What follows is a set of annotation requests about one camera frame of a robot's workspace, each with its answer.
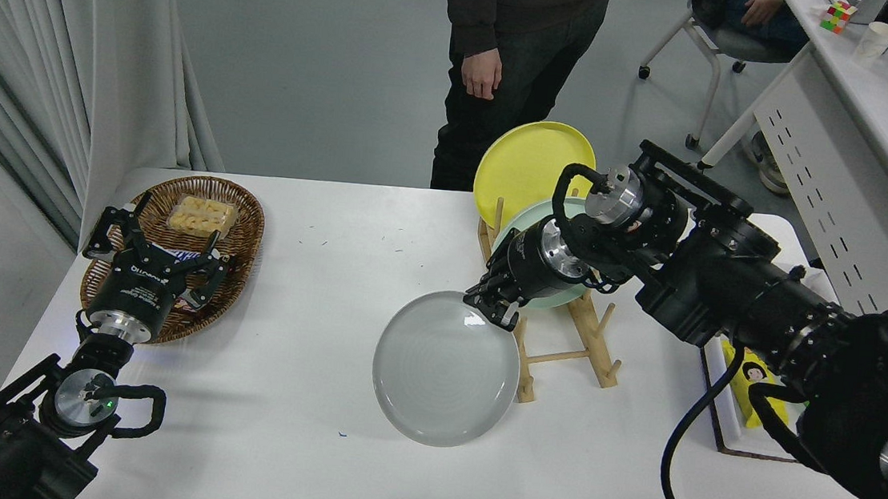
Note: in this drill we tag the grey curtain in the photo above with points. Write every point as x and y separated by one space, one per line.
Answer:
68 48

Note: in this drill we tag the yellow plate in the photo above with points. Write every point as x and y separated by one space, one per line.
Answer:
523 168

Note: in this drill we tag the standing person's hand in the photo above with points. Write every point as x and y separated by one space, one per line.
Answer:
483 74

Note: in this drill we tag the colourful puzzle cube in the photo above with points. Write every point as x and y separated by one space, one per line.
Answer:
838 16

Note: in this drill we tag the brown wicker basket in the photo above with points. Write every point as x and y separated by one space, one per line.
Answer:
245 224

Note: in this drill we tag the clear pack of yellow snacks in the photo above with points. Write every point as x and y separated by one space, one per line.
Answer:
202 216

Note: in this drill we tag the seated person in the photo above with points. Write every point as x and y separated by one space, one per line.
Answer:
715 4

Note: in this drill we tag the mint green plate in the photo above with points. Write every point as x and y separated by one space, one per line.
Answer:
523 223

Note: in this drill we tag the seated person's shoe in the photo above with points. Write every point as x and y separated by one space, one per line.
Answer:
772 178

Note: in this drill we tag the dark snack bar wrapper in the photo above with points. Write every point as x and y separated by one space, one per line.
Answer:
163 249

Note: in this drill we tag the yellow snack pack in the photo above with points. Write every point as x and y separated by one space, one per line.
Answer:
748 374

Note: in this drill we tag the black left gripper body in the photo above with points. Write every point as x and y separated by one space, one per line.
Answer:
137 287

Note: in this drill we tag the seated person's hand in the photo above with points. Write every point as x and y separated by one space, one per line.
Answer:
761 5

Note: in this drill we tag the wooden plate rack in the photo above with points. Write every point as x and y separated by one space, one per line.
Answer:
592 351

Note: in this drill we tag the white-legged office chair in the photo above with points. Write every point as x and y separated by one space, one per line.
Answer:
751 47

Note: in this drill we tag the standing person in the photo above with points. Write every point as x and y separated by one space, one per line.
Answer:
513 6

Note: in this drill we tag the white paper cup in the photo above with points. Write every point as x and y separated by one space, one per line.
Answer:
876 42

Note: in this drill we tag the grey plate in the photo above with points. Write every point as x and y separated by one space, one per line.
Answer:
441 378

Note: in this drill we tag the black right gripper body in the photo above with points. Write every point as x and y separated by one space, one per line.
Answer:
525 265

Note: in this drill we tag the white tray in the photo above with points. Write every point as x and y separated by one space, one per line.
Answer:
726 423

